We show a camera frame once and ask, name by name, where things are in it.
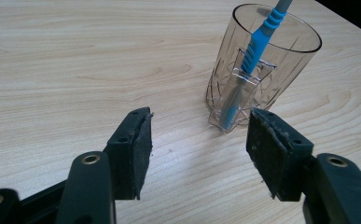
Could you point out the blue toothbrush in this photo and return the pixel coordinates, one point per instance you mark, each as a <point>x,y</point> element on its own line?
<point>259,40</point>

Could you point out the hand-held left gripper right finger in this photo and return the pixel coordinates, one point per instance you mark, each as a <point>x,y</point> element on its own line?
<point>274,152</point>

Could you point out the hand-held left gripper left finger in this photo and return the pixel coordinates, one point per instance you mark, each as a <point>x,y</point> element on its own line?
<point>134,149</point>

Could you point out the clear glass mug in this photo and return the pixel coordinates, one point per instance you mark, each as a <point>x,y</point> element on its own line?
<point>293,62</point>

